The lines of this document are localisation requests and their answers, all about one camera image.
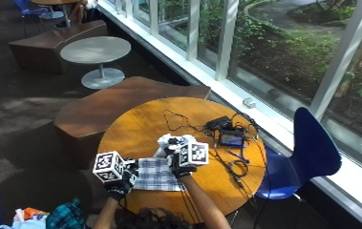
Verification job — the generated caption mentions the person's left hand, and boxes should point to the person's left hand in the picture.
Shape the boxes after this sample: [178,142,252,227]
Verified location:
[102,157,141,202]

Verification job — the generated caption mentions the person's right hand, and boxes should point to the person's right hand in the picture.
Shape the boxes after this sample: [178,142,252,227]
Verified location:
[165,137,200,179]

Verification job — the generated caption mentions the white marker cube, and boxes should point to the white marker cube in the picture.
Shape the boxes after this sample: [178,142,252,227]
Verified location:
[92,150,125,184]
[177,141,210,167]

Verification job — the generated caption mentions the blue white checked cloth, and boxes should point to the blue white checked cloth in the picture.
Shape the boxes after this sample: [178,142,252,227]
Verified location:
[130,156,186,193]

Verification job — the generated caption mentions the black box device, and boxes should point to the black box device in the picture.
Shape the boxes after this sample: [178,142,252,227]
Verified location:
[205,115,234,132]

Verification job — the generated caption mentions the black device with blue screen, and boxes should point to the black device with blue screen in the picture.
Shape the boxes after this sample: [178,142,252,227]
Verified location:
[217,128,248,149]

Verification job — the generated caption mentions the blue pen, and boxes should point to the blue pen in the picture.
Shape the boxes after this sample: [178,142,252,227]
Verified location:
[226,150,252,165]

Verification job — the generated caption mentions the large brown bench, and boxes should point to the large brown bench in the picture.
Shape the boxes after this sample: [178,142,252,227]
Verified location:
[53,75,212,170]

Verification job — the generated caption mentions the teal checked bag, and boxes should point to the teal checked bag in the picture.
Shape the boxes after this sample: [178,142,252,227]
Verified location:
[44,198,88,229]

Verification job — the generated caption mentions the small white window latch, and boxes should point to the small white window latch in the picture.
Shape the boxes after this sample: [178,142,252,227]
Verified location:
[241,97,258,110]

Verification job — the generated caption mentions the orange packet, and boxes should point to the orange packet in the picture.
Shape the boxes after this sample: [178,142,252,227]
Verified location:
[21,207,49,221]

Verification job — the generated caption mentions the blue plastic chair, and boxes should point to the blue plastic chair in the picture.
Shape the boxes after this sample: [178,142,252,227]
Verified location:
[12,0,66,21]
[253,106,343,202]

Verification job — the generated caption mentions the round white side table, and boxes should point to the round white side table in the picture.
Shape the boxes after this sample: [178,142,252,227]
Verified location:
[58,35,133,91]

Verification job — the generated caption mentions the small brown bench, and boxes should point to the small brown bench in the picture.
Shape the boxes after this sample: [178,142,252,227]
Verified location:
[8,19,110,75]

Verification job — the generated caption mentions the round wooden table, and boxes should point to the round wooden table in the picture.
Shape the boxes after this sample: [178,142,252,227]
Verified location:
[30,0,85,29]

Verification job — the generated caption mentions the thin black cable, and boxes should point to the thin black cable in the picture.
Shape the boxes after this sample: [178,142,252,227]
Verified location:
[162,109,209,134]

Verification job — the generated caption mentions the coiled black cable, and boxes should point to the coiled black cable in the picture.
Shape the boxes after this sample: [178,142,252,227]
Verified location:
[225,159,250,189]

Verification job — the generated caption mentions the black glove cable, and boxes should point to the black glove cable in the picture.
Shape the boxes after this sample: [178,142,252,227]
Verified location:
[178,181,204,224]

